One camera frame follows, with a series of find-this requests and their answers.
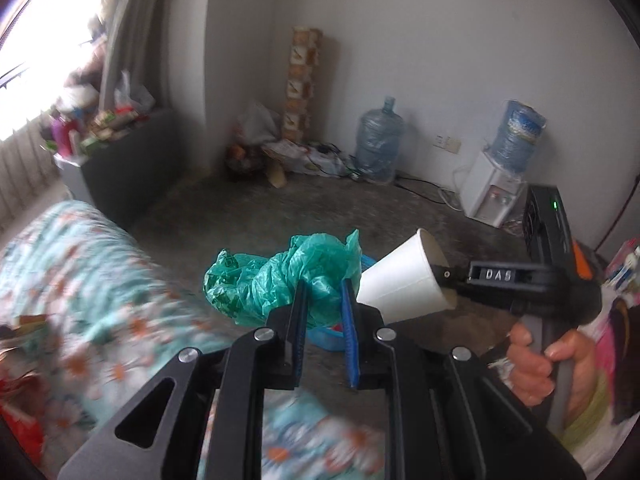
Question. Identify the wall outlet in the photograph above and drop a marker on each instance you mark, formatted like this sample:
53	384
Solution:
447	143

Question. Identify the white window railing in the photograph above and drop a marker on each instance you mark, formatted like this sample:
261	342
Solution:
22	170

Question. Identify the white plastic bag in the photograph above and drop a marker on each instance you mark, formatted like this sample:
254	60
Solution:
257	125

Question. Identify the wrapped blue water bottle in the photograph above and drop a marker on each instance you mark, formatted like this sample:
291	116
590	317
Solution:
517	135

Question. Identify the green plastic bag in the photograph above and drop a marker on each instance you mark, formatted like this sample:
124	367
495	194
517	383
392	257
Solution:
260	280

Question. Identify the white paper cup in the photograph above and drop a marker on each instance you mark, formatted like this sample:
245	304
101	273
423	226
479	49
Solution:
400	280

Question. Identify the grey curtain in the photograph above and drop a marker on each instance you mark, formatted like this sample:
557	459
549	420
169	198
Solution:
130	20

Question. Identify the flat printed cardboard pile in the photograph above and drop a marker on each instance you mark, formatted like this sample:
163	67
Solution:
310	157

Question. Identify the empty blue water bottle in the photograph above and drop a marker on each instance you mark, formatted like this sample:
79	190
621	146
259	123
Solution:
377	145

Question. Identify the tall printed carton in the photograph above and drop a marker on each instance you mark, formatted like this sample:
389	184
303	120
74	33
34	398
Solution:
300	85

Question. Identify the white water dispenser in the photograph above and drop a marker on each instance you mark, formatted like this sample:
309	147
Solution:
487	190

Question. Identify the floral printed blanket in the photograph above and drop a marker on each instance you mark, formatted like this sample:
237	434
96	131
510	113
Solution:
75	270

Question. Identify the blue plastic basket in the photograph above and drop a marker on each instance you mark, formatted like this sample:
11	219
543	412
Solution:
325	337

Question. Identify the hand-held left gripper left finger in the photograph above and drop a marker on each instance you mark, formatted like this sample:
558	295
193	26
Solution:
300	340

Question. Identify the red snack packet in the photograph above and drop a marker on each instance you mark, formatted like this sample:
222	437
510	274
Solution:
22	420

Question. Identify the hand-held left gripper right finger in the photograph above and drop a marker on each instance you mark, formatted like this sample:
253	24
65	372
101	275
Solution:
350	340

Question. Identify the grey cabinet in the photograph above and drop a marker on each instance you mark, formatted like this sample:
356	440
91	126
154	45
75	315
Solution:
135	170

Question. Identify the colourful printed box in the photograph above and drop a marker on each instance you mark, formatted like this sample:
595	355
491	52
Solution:
624	265

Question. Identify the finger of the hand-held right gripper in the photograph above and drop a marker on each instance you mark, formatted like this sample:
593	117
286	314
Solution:
452	275
462	297

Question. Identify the pile of assorted packets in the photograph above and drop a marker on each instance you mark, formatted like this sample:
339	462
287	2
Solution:
95	125

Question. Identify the person's right hand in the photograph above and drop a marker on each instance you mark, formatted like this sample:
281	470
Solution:
530	370

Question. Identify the dark bag of clutter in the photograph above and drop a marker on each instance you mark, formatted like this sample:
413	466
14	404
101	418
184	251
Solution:
244	160

